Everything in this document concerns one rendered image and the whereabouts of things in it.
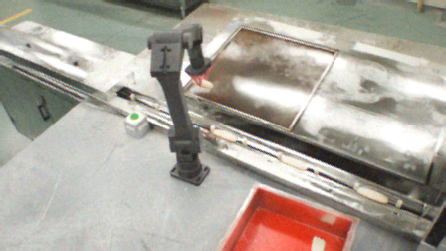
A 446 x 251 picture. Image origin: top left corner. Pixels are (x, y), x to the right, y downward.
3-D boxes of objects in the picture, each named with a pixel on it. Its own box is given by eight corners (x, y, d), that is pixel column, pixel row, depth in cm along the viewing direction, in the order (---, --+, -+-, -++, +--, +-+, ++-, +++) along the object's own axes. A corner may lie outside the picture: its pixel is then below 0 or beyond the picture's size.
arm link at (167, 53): (139, 64, 88) (181, 63, 87) (149, 27, 96) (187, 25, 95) (172, 157, 125) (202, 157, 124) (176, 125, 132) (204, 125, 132)
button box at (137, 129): (126, 139, 149) (120, 119, 142) (139, 128, 154) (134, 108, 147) (141, 147, 146) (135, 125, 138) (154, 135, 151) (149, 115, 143)
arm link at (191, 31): (147, 54, 95) (188, 53, 95) (146, 32, 94) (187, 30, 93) (178, 38, 136) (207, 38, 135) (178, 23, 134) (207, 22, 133)
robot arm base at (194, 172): (169, 175, 130) (198, 187, 125) (165, 159, 124) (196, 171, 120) (182, 159, 135) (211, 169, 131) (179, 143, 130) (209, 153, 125)
